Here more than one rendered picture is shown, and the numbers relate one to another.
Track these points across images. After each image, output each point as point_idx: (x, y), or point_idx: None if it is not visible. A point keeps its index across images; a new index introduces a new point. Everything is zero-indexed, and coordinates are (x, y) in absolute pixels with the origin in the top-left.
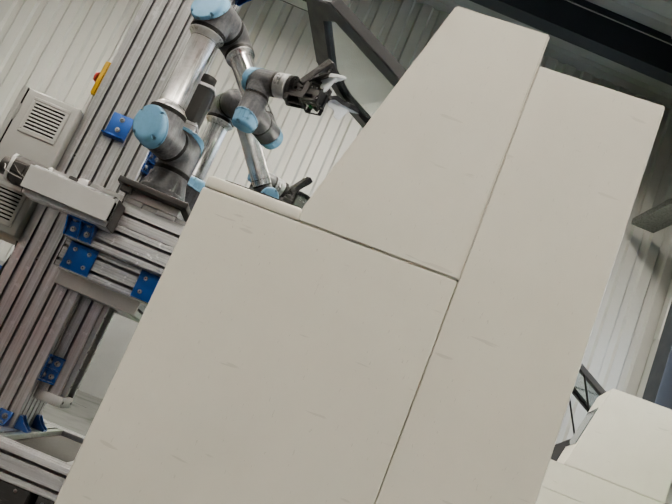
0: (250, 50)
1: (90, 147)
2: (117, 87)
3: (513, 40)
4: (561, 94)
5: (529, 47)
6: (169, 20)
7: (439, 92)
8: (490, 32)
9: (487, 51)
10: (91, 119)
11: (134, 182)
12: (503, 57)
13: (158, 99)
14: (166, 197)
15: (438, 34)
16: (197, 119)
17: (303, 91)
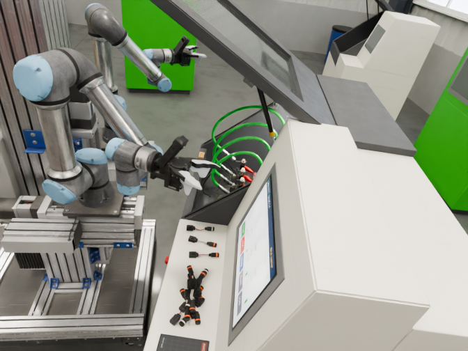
0: (97, 81)
1: (26, 158)
2: (9, 110)
3: (385, 314)
4: (432, 345)
5: (404, 317)
6: (3, 32)
7: (304, 350)
8: (358, 310)
9: (354, 323)
10: (10, 139)
11: (74, 214)
12: (372, 326)
13: (50, 170)
14: (102, 216)
15: (297, 315)
16: (86, 98)
17: (166, 180)
